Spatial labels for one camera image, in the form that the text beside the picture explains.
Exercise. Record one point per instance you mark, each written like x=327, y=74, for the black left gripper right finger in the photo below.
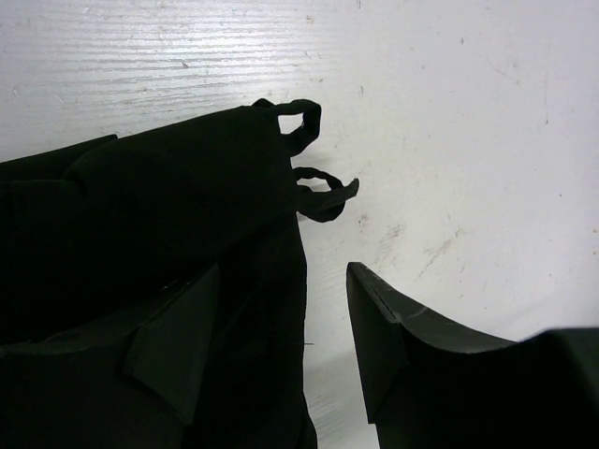
x=431, y=382

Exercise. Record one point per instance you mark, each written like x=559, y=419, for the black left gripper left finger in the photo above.
x=127, y=380

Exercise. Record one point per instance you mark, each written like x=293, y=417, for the black trousers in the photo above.
x=104, y=224

